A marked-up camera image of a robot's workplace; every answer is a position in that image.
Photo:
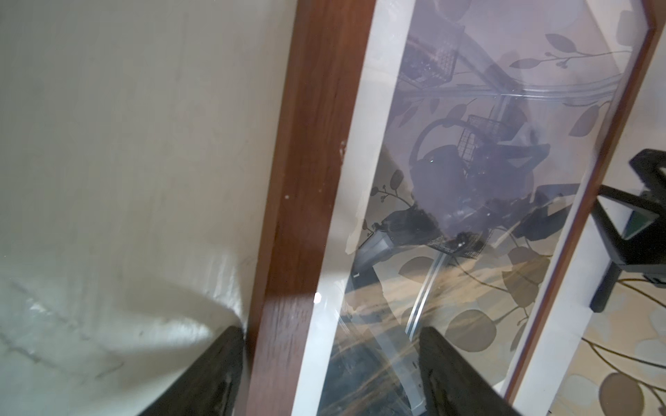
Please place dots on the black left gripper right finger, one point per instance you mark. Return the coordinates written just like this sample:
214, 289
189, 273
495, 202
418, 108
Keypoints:
451, 385

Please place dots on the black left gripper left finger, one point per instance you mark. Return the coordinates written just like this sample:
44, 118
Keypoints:
211, 385

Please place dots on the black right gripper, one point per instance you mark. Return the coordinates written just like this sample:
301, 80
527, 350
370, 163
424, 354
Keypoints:
640, 246

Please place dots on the white passe-partout mat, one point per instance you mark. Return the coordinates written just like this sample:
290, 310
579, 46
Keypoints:
475, 129

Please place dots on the brown wooden picture frame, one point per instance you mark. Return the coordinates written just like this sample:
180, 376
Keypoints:
328, 47

